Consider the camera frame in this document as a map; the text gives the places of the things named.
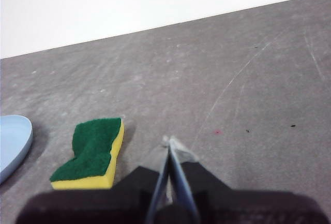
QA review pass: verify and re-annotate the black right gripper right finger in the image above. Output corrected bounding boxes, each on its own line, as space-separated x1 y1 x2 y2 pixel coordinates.
169 136 331 224

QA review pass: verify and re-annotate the green and yellow sponge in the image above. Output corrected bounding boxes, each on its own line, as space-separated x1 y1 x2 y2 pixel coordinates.
49 117 125 190

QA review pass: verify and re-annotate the light blue round plate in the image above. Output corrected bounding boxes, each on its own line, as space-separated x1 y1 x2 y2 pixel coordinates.
0 115 33 185

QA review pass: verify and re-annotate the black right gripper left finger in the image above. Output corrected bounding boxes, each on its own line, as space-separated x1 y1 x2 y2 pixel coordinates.
14 136 171 224

